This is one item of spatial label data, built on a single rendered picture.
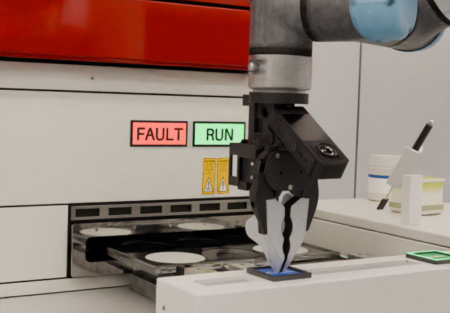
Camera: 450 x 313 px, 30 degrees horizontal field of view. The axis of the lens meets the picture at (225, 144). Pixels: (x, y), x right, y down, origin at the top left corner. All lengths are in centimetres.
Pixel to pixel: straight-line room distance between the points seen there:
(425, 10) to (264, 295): 38
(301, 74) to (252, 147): 10
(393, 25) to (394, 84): 302
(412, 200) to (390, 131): 247
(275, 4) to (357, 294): 36
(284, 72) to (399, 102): 300
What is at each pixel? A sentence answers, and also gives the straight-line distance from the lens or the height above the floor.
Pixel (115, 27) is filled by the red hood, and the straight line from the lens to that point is 147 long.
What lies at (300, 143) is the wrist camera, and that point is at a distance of 93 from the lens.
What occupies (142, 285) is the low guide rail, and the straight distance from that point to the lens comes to 149.
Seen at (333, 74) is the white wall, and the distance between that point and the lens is 370.
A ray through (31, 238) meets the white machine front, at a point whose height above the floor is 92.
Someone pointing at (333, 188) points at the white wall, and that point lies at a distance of 373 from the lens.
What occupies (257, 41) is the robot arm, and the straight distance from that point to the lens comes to 98.
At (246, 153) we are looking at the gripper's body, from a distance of 100.
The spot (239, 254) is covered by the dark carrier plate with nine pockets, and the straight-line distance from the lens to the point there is 147.
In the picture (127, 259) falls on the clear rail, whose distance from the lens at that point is 141.
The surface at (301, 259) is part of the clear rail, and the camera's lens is 147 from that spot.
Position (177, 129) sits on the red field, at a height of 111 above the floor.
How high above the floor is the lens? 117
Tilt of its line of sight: 3 degrees down
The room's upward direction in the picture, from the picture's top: 2 degrees clockwise
